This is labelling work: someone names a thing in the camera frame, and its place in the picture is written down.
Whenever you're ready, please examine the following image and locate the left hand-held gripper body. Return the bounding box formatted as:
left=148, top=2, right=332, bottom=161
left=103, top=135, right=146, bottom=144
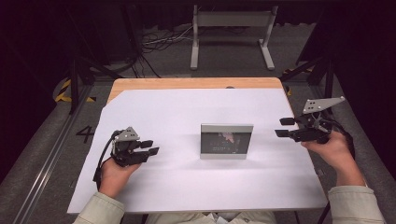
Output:
left=110, top=126, right=150, bottom=167

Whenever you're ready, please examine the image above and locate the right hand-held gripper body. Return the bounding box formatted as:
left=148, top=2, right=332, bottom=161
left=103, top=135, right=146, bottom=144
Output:
left=289, top=96, right=346, bottom=145

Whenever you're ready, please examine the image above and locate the person's left hand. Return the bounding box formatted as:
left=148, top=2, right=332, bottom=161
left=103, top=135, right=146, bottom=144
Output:
left=98, top=157, right=142, bottom=200

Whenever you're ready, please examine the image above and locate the person's right hand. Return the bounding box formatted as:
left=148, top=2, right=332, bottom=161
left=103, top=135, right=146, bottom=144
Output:
left=300, top=130, right=367, bottom=188

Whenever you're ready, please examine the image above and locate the yellow and black floor tape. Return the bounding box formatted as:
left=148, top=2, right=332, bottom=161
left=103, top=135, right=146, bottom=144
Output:
left=281, top=66, right=312, bottom=97

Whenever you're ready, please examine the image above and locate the black metal stand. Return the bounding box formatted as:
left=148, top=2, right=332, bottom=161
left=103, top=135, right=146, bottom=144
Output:
left=279, top=55, right=335, bottom=106
left=66, top=6, right=125, bottom=115

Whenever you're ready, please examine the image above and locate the white paper sheet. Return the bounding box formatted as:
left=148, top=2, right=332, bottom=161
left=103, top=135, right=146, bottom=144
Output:
left=66, top=88, right=328, bottom=215

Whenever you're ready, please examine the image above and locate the person's torso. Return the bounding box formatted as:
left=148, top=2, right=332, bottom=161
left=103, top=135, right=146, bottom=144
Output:
left=144, top=211, right=278, bottom=224

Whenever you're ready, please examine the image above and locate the wooden table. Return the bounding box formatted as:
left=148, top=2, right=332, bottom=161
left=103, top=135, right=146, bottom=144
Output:
left=106, top=77, right=295, bottom=105

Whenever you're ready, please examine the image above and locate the white metal stand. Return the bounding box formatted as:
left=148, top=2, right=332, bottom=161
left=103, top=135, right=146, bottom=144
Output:
left=190, top=4, right=279, bottom=71

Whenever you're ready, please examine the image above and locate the left hand-held gripper black cable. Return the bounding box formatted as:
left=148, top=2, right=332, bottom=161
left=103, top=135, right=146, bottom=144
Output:
left=92, top=130, right=120, bottom=190

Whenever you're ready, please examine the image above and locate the hand-held gripper black cable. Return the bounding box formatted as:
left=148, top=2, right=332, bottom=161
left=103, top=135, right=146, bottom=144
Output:
left=323, top=119, right=356, bottom=160
left=92, top=130, right=120, bottom=190

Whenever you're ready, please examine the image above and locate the right hand-held gripper black cable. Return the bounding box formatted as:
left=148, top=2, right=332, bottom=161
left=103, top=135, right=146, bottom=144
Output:
left=323, top=119, right=356, bottom=160

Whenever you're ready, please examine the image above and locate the aluminium floor rail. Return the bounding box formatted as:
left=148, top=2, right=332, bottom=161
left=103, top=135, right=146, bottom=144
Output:
left=311, top=85, right=396, bottom=224
left=12, top=83, right=94, bottom=224

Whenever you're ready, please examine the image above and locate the bundle of floor cables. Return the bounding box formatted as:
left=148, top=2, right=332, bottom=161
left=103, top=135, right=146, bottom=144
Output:
left=130, top=24, right=194, bottom=78

